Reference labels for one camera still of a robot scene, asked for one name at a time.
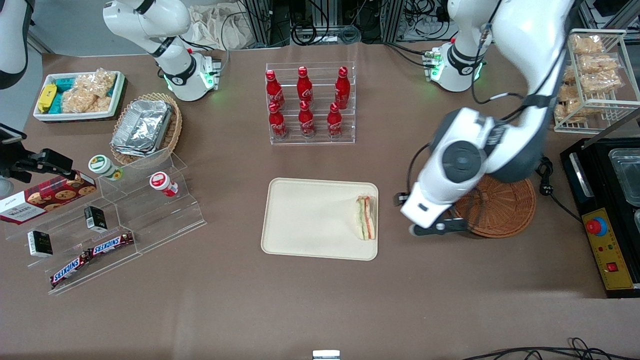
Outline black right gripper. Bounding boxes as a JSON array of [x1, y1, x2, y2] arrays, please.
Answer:
[[0, 145, 76, 184]]

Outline triangular sandwich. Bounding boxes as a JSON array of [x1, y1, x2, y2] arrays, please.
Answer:
[[355, 195, 377, 241]]

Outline white rectangular snack tray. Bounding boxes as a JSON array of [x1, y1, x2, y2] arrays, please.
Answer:
[[33, 71, 127, 123]]

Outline brown round wicker basket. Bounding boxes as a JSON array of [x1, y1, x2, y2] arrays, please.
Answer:
[[451, 172, 537, 239]]

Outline light oval wicker basket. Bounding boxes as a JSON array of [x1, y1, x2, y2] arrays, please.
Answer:
[[110, 92, 183, 168]]

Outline beige plastic tray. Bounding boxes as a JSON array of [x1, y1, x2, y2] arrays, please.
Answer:
[[260, 177, 379, 262]]

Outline red tartan cookie box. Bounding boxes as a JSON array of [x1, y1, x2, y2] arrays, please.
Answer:
[[0, 171, 97, 226]]

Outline green lid yoghurt cup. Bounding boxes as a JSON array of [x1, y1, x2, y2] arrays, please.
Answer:
[[88, 155, 123, 182]]

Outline yellow snack packet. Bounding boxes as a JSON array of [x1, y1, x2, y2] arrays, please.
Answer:
[[37, 84, 57, 113]]

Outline clear rice cracker bag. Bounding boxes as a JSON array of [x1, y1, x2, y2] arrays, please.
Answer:
[[75, 69, 117, 99], [61, 88, 112, 114]]

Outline small black box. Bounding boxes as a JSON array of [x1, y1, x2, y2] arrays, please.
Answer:
[[27, 230, 54, 258], [84, 206, 108, 232]]

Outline teal snack packet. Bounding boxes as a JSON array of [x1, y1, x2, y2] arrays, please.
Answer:
[[50, 77, 77, 115]]

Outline aluminium foil container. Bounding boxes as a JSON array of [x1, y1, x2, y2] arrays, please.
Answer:
[[110, 135, 166, 157], [114, 99, 173, 148]]

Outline clear acrylic stepped shelf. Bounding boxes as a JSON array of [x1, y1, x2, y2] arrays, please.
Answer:
[[97, 147, 207, 253], [5, 192, 142, 296]]

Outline snickers chocolate bar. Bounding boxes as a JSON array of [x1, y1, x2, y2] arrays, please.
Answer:
[[50, 251, 93, 288], [89, 232, 135, 257]]

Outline red lid yoghurt cup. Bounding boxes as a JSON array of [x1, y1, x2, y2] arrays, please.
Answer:
[[149, 171, 179, 197]]

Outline red cola bottle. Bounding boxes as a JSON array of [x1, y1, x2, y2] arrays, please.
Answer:
[[265, 69, 286, 111], [298, 100, 316, 138], [268, 101, 288, 140], [334, 66, 351, 110], [296, 66, 314, 108], [327, 102, 344, 138]]

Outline clear acrylic bottle rack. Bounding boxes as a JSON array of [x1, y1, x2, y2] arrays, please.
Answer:
[[265, 62, 357, 146]]

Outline black countertop appliance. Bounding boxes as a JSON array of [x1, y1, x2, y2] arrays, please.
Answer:
[[560, 137, 640, 299]]

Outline yellow control panel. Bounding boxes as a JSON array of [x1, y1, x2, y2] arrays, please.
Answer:
[[581, 207, 636, 291]]

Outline steel food pan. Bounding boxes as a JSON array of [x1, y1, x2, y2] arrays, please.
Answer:
[[607, 148, 640, 207]]

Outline beige crumpled cloth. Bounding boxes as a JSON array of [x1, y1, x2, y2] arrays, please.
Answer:
[[187, 4, 253, 51]]

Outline black cable with plug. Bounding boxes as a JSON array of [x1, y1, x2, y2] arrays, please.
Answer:
[[536, 156, 583, 221]]

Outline white wire rack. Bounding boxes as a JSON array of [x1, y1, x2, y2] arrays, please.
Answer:
[[552, 29, 640, 135]]

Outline black cables at table edge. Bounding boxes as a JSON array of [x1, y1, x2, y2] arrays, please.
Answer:
[[460, 337, 640, 360]]

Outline black base cables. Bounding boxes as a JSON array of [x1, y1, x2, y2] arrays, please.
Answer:
[[384, 41, 437, 69]]

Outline coiled black cable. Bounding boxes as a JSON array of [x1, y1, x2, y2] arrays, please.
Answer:
[[291, 21, 327, 47]]

